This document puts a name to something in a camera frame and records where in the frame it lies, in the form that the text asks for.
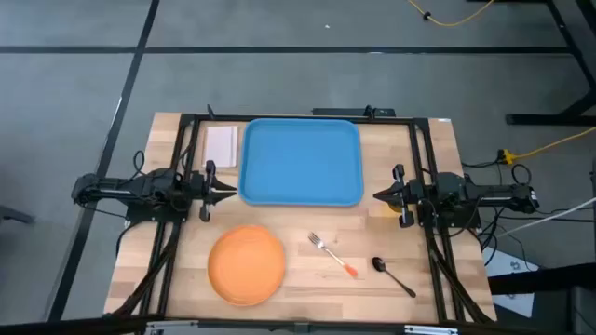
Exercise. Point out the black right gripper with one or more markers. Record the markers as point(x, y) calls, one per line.
point(410, 195)

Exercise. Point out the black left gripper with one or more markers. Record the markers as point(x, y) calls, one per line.
point(207, 191)

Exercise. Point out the orange plate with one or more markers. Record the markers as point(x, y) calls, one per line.
point(247, 265)

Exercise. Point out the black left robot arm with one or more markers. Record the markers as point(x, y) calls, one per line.
point(116, 188)

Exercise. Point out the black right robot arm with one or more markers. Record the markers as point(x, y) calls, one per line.
point(489, 195)

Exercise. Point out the black spoon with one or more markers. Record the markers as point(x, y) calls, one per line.
point(380, 265)

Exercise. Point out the blue plastic tray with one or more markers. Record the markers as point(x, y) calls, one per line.
point(300, 160)

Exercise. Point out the white paper napkin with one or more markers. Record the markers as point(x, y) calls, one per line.
point(221, 146)

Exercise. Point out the white paper sheet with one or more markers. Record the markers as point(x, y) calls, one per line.
point(507, 270)

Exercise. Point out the black stand leg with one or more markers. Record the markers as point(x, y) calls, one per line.
point(549, 119)

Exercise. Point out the black floor bar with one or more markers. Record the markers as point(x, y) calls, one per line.
point(549, 277)

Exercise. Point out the black aluminium table frame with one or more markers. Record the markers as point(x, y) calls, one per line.
point(219, 118)

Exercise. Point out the black box on frame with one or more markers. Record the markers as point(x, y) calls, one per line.
point(344, 111)

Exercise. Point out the black rail with silver brackets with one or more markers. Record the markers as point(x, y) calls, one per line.
point(279, 326)

